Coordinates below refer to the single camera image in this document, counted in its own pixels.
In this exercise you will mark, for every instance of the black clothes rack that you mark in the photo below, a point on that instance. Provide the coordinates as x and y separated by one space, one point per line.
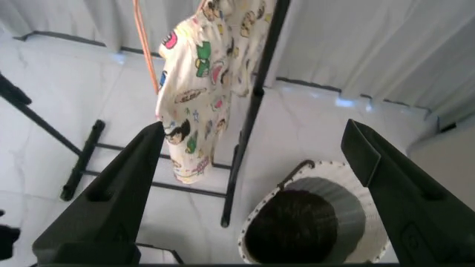
256 100

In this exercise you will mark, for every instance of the white curtain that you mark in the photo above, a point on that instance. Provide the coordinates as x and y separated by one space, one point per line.
371 37

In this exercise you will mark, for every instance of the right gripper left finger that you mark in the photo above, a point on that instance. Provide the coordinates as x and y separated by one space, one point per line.
104 222

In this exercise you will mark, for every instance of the cream printed shorts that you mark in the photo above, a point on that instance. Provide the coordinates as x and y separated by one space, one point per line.
200 92

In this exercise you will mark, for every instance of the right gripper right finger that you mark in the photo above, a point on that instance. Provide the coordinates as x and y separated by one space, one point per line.
426 222

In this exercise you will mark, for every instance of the white laundry basket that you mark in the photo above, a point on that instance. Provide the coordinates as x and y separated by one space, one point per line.
352 207

